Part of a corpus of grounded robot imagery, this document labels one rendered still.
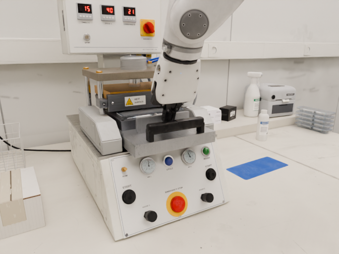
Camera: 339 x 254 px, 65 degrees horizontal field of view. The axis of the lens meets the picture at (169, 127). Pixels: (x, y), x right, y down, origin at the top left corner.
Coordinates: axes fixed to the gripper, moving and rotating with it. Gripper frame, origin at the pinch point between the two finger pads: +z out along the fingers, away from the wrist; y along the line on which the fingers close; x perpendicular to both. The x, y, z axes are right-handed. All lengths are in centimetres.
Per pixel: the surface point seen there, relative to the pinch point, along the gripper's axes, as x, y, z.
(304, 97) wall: 59, 156, 42
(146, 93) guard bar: 12.1, -0.8, 0.1
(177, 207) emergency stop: -12.9, -0.6, 18.9
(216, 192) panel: -11.9, 12.7, 19.3
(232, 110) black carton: 42, 67, 32
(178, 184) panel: -8.4, 1.7, 15.9
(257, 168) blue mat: -2.5, 40.9, 26.7
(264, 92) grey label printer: 43, 88, 23
